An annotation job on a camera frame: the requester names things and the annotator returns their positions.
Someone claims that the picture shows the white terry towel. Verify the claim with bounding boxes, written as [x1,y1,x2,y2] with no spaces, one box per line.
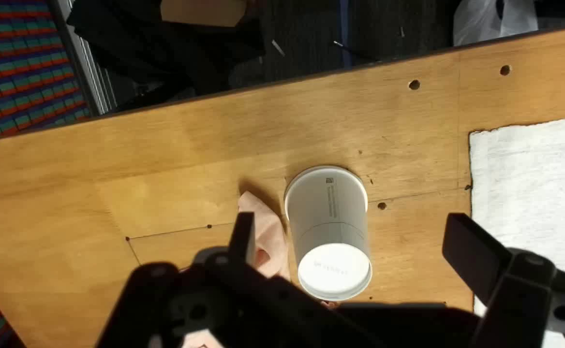
[466,114,565,348]

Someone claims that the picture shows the pink cloth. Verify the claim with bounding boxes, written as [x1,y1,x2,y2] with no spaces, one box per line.
[183,189,291,348]

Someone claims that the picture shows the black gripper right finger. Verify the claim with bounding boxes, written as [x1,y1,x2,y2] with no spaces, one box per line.
[440,211,565,348]

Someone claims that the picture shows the white plastic bag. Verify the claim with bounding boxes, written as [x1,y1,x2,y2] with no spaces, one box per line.
[452,0,539,48]

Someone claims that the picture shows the black hanging fabric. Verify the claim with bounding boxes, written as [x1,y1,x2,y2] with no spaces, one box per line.
[65,0,454,116]

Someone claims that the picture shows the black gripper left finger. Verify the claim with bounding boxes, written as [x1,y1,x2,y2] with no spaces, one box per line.
[94,211,309,348]

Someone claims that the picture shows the brown cardboard piece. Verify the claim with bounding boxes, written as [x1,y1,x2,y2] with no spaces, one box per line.
[158,0,249,29]

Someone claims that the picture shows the white paper cup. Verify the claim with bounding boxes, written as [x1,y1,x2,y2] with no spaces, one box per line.
[282,164,373,304]

